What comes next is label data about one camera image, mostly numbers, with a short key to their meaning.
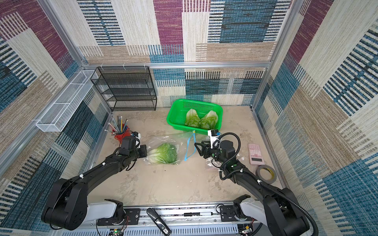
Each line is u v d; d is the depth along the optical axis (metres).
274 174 0.85
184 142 0.97
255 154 0.94
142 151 0.82
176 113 1.13
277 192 0.43
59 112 0.73
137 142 0.74
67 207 0.41
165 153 0.85
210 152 0.72
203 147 0.72
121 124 0.97
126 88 1.09
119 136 0.94
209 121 0.99
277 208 0.41
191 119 1.02
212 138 0.73
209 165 0.90
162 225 0.67
